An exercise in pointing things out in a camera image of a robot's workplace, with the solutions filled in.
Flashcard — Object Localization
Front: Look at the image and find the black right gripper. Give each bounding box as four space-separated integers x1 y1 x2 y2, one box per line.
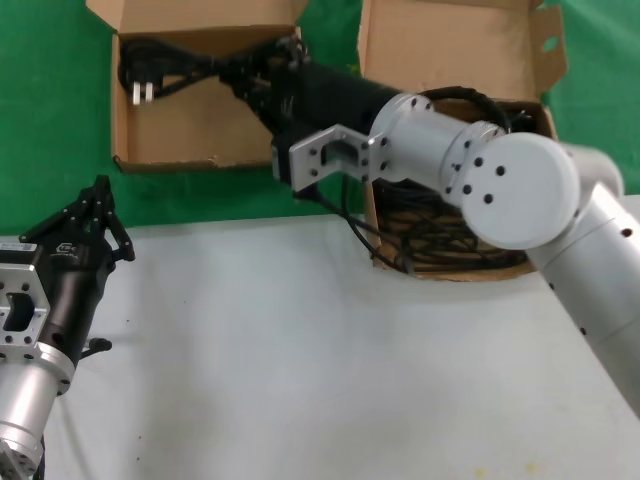
219 35 407 137

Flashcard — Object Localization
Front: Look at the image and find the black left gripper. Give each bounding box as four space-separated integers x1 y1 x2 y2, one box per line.
19 174 136 369

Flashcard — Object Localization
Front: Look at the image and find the black power cable with plug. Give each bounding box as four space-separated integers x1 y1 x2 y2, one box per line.
118 38 261 107

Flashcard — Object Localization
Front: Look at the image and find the shallow open cardboard box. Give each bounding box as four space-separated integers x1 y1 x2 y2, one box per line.
84 0 311 175

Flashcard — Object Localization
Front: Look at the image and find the cardboard box with torn lid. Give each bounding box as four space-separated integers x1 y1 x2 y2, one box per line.
356 0 571 284

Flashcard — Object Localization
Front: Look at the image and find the green table cloth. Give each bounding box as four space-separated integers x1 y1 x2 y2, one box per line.
0 0 640 236

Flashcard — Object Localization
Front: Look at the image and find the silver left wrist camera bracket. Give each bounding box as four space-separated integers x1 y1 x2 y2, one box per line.
0 242 52 352

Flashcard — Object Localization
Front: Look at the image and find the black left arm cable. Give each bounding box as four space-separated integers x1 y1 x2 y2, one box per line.
74 337 114 361

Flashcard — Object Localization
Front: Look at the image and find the black coiled power cable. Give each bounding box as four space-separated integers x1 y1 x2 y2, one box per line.
374 212 532 275
374 182 469 222
499 102 545 134

